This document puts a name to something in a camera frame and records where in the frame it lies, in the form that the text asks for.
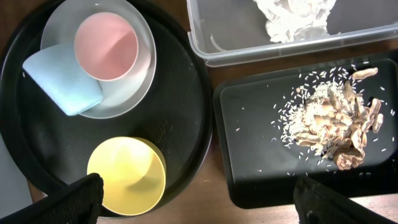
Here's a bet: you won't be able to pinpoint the yellow bowl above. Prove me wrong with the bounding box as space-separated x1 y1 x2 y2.
87 137 166 216

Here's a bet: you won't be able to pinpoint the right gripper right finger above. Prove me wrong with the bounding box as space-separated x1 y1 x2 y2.
294 176 393 224

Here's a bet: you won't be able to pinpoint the pink cup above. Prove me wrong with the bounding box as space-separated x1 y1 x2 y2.
73 12 151 82

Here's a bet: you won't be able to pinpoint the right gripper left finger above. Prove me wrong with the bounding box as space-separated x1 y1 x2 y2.
1 173 104 224

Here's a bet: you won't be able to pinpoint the grey round plate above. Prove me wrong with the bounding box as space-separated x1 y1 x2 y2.
40 0 157 119

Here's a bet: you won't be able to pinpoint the round black tray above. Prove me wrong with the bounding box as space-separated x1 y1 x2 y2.
1 1 213 206

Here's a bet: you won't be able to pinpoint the food scraps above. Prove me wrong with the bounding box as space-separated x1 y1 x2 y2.
270 62 397 170

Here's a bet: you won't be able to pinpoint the clear plastic bin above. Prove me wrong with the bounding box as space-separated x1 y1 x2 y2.
187 0 397 67

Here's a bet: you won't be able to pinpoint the white napkin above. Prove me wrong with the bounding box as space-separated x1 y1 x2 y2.
254 0 336 43

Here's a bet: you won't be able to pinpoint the black rectangular tray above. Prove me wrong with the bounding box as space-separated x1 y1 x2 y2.
213 51 397 208

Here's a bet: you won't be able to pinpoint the blue cup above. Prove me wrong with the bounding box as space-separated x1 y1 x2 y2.
22 44 103 116

